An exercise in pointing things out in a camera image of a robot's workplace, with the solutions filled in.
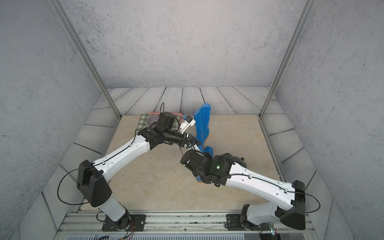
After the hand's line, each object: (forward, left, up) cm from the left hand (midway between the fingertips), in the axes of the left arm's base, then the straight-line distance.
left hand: (200, 144), depth 71 cm
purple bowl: (+40, +35, -23) cm, 57 cm away
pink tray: (+49, +32, -26) cm, 64 cm away
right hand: (-6, +1, -4) cm, 7 cm away
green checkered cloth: (+38, +42, -26) cm, 62 cm away
